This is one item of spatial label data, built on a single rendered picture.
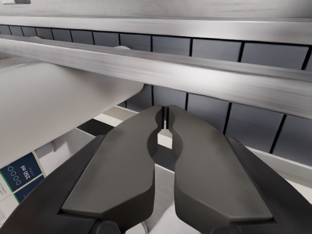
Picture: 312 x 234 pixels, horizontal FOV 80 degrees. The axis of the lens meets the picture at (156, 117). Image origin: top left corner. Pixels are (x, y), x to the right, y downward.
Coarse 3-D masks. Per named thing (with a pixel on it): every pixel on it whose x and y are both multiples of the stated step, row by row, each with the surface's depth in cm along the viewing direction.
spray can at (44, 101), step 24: (0, 72) 11; (24, 72) 11; (48, 72) 12; (72, 72) 13; (0, 96) 9; (24, 96) 10; (48, 96) 11; (72, 96) 12; (96, 96) 14; (120, 96) 16; (0, 120) 9; (24, 120) 10; (48, 120) 11; (72, 120) 13; (0, 144) 9; (24, 144) 10; (0, 168) 10
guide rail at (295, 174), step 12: (120, 108) 21; (108, 120) 20; (120, 120) 19; (168, 132) 16; (168, 144) 16; (264, 156) 14; (276, 168) 13; (288, 168) 13; (300, 168) 13; (288, 180) 12; (300, 180) 12; (300, 192) 12
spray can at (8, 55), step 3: (36, 36) 25; (39, 36) 25; (0, 54) 21; (3, 54) 21; (6, 54) 21; (9, 54) 22; (12, 54) 22; (0, 57) 21; (3, 57) 21; (6, 57) 21; (9, 57) 22; (12, 57) 22
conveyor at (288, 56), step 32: (0, 32) 32; (32, 32) 26; (64, 32) 23; (96, 32) 20; (256, 64) 13; (288, 64) 12; (160, 96) 19; (192, 96) 17; (224, 128) 17; (256, 128) 15; (288, 128) 14
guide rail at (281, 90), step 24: (0, 48) 15; (24, 48) 13; (48, 48) 12; (72, 48) 10; (96, 48) 10; (120, 48) 10; (96, 72) 10; (120, 72) 9; (144, 72) 8; (168, 72) 8; (192, 72) 7; (216, 72) 7; (240, 72) 6; (264, 72) 6; (288, 72) 6; (216, 96) 7; (240, 96) 7; (264, 96) 6; (288, 96) 6
